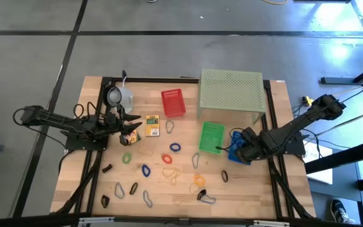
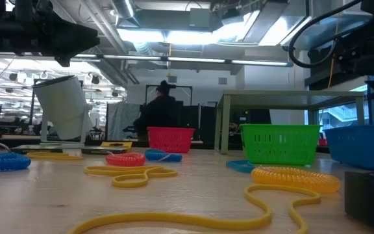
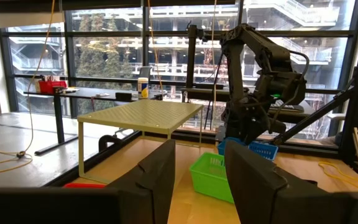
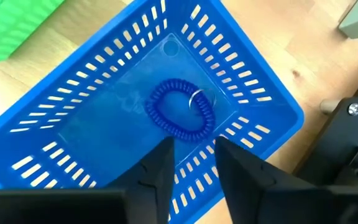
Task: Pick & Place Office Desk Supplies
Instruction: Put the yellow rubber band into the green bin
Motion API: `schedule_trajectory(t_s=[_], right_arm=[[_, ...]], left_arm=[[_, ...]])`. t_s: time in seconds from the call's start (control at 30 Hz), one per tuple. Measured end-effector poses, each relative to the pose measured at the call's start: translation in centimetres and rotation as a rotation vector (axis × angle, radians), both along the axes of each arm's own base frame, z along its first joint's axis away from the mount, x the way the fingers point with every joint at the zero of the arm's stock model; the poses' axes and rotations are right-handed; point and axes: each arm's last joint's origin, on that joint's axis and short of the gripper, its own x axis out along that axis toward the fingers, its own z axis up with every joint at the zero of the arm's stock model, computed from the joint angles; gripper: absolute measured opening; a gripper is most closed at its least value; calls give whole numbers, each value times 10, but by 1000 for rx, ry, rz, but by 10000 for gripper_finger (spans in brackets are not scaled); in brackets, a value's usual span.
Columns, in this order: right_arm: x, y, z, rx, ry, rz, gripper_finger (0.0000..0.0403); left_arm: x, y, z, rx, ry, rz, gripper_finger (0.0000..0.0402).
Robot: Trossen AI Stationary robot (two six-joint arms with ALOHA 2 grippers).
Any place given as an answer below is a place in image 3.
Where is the yellow hanging power cord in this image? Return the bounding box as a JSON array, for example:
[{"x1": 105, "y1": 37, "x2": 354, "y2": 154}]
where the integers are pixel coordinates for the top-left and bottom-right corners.
[
  {"x1": 0, "y1": 0, "x2": 57, "y2": 177},
  {"x1": 147, "y1": 0, "x2": 165, "y2": 94}
]

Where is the black clamp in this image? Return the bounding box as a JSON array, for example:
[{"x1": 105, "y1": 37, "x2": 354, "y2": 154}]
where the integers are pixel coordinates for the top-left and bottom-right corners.
[{"x1": 98, "y1": 134, "x2": 124, "y2": 153}]

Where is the green perforated metal shelf riser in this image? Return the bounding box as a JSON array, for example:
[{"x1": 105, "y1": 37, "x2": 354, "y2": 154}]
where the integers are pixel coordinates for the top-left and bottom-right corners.
[{"x1": 77, "y1": 99, "x2": 204, "y2": 185}]

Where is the red storage bin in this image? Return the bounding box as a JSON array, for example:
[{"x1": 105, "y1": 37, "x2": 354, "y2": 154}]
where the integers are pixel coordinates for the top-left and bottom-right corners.
[{"x1": 38, "y1": 80, "x2": 68, "y2": 95}]

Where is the black stand pole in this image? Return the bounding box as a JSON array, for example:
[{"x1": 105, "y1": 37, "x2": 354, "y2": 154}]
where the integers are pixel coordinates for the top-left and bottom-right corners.
[{"x1": 185, "y1": 24, "x2": 208, "y2": 90}]

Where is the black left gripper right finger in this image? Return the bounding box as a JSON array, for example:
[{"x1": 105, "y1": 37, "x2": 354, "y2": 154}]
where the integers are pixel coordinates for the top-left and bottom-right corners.
[{"x1": 224, "y1": 140, "x2": 334, "y2": 224}]

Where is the blue plastic basket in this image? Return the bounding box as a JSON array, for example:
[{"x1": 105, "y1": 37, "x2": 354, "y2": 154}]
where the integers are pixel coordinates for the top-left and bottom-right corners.
[{"x1": 217, "y1": 136, "x2": 279, "y2": 162}]

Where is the yellow rubber band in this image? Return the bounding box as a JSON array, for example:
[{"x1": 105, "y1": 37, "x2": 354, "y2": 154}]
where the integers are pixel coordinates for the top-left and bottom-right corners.
[{"x1": 318, "y1": 161, "x2": 358, "y2": 192}]

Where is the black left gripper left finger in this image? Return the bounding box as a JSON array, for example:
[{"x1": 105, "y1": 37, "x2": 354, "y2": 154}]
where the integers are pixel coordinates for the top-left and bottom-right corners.
[{"x1": 106, "y1": 139, "x2": 177, "y2": 224}]

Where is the black office desk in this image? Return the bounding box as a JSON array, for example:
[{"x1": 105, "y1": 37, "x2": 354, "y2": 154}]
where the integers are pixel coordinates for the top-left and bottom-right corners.
[{"x1": 23, "y1": 86, "x2": 167, "y2": 156}]

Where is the green plastic basket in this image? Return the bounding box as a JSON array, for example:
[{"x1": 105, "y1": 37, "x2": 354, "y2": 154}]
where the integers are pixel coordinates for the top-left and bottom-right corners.
[{"x1": 189, "y1": 151, "x2": 235, "y2": 205}]

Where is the red plastic basket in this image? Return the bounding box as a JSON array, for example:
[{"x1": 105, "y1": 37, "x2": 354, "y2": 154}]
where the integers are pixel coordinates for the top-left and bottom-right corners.
[{"x1": 62, "y1": 182, "x2": 108, "y2": 189}]

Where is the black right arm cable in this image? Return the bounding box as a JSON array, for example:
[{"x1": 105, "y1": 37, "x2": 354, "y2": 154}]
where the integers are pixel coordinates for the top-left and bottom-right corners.
[{"x1": 268, "y1": 49, "x2": 310, "y2": 125}]

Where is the black keyboard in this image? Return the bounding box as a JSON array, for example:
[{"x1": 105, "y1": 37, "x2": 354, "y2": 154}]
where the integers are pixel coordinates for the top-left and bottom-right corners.
[{"x1": 268, "y1": 99, "x2": 305, "y2": 112}]

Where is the white wipes canister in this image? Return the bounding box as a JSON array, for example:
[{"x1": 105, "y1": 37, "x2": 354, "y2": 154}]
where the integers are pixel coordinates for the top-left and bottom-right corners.
[{"x1": 137, "y1": 77, "x2": 150, "y2": 100}]

